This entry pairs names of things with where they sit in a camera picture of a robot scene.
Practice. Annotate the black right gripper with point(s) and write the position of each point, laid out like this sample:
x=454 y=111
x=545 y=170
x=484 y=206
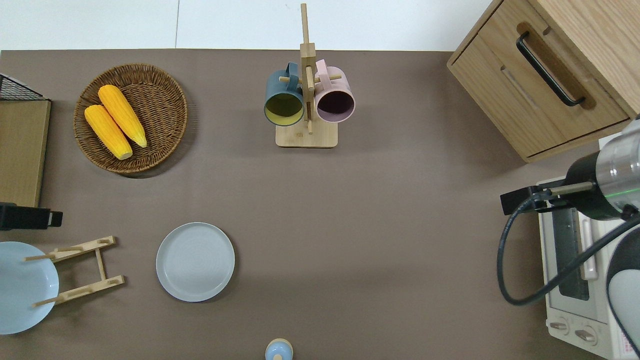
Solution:
x=587 y=185

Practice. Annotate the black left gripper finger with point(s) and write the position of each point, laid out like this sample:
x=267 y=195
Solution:
x=25 y=217

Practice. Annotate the gray plate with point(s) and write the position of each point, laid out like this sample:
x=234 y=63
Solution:
x=195 y=262

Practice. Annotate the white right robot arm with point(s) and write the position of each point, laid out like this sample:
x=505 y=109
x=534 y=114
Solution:
x=625 y=170

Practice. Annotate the light blue plate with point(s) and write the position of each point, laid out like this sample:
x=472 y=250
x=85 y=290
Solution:
x=22 y=290

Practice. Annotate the wooden plate rack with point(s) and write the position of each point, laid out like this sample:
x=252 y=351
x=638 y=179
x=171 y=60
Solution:
x=95 y=286

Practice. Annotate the white toaster oven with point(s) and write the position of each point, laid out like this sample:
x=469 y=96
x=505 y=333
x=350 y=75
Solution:
x=570 y=300

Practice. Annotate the yellow corn cob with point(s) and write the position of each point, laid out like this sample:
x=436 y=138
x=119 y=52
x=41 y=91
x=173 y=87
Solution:
x=122 y=115
x=107 y=132

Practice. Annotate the brown table mat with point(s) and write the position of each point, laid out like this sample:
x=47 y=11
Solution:
x=375 y=225

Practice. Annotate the brown wicker basket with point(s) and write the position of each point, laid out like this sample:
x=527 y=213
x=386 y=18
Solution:
x=160 y=100

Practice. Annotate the pink mug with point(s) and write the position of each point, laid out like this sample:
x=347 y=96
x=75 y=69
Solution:
x=332 y=85

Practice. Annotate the wooden mug tree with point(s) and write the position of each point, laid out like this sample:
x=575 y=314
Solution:
x=306 y=137

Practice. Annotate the dark blue mug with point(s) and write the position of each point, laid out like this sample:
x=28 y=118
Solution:
x=282 y=87

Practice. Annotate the blue call bell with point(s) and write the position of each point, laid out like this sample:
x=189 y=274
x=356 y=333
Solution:
x=278 y=350

